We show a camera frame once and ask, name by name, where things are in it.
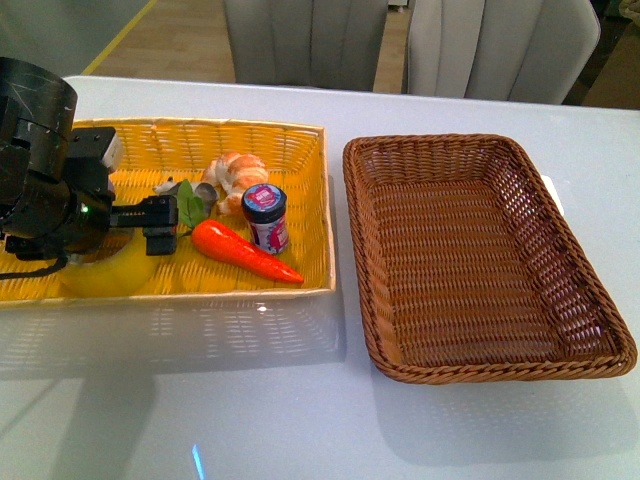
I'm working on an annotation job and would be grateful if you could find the small jar with dark lid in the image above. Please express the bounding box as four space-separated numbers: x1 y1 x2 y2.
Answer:
241 183 289 255

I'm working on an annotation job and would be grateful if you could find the yellow woven basket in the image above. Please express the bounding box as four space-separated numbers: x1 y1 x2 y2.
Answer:
1 118 336 309

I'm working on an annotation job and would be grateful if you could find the left grey upholstered chair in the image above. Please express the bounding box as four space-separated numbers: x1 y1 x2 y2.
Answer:
223 0 388 92

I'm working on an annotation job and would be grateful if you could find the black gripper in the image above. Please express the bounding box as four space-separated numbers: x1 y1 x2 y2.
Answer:
1 126 179 261

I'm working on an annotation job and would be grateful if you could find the orange toy carrot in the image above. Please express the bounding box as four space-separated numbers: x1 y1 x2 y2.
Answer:
177 179 305 286

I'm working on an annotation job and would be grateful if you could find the right grey upholstered chair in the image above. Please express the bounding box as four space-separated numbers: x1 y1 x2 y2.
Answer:
403 0 600 105

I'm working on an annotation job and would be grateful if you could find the toy croissant bread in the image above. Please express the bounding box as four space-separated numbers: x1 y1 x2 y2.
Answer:
201 152 269 215

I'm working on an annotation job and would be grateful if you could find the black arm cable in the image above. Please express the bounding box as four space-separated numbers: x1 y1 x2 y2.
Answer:
0 253 69 281

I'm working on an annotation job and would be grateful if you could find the clear yellowish tape roll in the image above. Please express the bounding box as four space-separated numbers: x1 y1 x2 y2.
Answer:
58 228 159 298

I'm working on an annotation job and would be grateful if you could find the brown wicker basket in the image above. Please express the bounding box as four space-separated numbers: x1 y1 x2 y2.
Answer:
343 134 638 385

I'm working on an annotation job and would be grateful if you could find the grey upholstered chair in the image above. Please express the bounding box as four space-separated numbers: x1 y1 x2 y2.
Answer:
403 0 600 105
223 0 388 92

